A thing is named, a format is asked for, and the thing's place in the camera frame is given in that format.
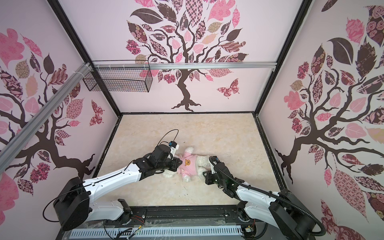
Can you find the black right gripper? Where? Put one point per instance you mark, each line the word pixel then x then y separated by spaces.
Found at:
pixel 209 175

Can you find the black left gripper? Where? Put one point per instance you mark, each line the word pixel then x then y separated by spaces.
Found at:
pixel 176 162

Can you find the white teddy bear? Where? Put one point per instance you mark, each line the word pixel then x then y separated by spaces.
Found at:
pixel 203 165

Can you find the pink teddy hoodie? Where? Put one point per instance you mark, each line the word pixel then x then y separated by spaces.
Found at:
pixel 188 167

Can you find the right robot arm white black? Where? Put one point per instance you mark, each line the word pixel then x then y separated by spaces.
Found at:
pixel 282 210

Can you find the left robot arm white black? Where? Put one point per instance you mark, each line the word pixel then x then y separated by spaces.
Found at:
pixel 78 202

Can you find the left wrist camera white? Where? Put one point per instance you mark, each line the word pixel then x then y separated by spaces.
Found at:
pixel 173 147

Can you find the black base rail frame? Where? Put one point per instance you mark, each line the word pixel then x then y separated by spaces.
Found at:
pixel 142 215

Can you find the white slotted cable duct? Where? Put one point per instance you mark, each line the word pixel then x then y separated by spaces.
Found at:
pixel 154 232

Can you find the black wire basket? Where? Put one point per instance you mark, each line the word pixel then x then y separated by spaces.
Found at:
pixel 134 76

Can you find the back aluminium rail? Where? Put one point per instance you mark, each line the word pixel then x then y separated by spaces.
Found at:
pixel 183 66

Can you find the aluminium rail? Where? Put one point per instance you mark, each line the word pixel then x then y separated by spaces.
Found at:
pixel 183 66
pixel 11 150

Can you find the left aluminium rail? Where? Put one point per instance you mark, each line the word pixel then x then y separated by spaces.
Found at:
pixel 11 150

